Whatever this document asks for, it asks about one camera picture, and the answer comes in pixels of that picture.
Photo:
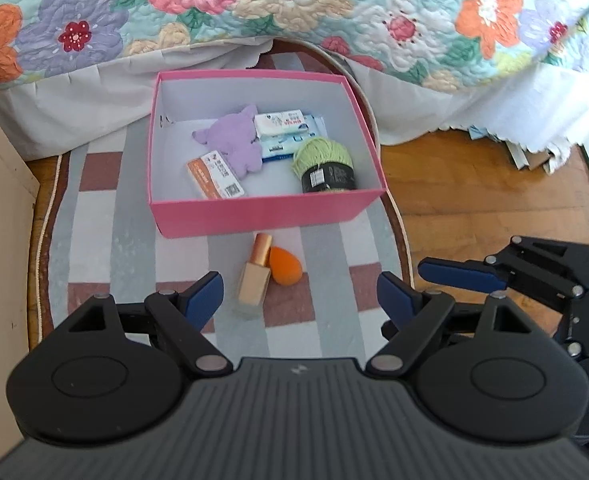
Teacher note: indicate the purple plush toy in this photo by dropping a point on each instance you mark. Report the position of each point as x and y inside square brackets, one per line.
[234, 140]

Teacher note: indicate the blue wet wipes packet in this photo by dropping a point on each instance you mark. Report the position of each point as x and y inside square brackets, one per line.
[284, 149]

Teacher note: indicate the orange makeup sponge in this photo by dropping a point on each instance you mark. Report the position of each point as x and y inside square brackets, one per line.
[284, 267]

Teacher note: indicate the orange and white small box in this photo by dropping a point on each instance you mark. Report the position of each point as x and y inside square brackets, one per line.
[214, 176]

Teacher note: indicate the green yarn ball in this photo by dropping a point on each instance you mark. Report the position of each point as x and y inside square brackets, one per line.
[322, 157]

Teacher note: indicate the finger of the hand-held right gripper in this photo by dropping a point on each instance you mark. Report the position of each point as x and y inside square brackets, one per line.
[576, 332]
[454, 272]

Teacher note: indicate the pink cardboard box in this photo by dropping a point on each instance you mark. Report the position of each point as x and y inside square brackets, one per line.
[254, 217]

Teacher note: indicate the checkered oval rug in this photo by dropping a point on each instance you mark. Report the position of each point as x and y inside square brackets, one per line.
[99, 240]

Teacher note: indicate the floral quilted bedspread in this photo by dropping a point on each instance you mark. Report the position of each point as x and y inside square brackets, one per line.
[324, 5]

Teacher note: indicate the paper scraps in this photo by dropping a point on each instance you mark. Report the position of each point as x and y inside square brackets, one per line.
[529, 152]

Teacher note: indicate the gold foundation bottle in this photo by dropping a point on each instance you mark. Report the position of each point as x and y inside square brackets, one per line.
[254, 280]

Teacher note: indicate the white bed skirt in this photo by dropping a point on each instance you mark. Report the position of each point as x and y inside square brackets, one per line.
[74, 110]

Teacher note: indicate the white tissue pack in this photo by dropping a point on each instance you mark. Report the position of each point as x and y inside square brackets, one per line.
[280, 122]

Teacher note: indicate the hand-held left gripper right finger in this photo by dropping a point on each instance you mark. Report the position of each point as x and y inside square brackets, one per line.
[394, 298]

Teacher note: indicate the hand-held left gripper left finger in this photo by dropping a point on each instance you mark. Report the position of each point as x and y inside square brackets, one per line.
[207, 298]

